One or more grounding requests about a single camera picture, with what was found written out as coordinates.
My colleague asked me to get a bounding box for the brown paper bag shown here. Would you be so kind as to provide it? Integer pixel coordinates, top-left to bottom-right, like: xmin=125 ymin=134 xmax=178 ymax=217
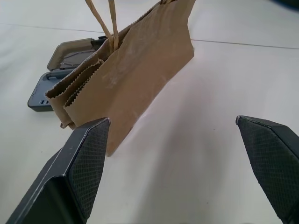
xmin=44 ymin=0 xmax=197 ymax=157

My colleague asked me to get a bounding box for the large black kick pad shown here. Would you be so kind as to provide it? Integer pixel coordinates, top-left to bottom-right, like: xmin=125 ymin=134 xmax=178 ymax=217
xmin=272 ymin=0 xmax=299 ymax=6

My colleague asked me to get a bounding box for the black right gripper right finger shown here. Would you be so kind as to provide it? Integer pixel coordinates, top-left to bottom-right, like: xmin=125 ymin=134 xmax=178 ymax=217
xmin=235 ymin=115 xmax=299 ymax=224

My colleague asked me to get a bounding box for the black case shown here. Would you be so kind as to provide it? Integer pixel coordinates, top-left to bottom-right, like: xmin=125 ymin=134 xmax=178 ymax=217
xmin=27 ymin=37 xmax=110 ymax=112

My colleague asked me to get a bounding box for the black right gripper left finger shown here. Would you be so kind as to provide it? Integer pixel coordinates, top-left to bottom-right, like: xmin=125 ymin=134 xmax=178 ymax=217
xmin=0 ymin=117 xmax=111 ymax=224

